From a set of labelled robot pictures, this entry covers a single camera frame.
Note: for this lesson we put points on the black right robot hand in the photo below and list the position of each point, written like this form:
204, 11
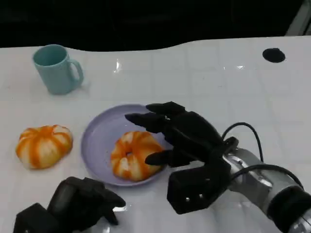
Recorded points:
192, 136

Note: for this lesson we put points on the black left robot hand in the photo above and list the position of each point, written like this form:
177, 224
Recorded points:
82, 199

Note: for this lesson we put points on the orange and white bread roll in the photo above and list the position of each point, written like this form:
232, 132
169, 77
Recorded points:
43, 148
136, 157

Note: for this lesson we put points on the lilac plate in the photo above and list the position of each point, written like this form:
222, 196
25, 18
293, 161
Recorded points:
102, 136

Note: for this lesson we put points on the black table grommet hole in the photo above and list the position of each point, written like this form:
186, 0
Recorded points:
274, 55

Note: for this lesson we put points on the black curtain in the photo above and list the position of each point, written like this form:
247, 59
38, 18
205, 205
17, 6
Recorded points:
145, 19

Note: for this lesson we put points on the pale green mug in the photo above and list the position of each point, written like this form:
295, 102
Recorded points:
58, 75

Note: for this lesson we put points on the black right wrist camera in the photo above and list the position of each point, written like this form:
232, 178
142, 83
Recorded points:
192, 189

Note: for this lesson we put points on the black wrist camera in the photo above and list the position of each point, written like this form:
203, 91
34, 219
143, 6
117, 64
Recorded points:
31, 218
192, 189

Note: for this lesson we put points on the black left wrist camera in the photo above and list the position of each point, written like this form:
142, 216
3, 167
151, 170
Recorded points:
31, 218

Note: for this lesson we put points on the grey metal frame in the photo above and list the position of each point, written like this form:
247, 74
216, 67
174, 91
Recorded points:
301, 17

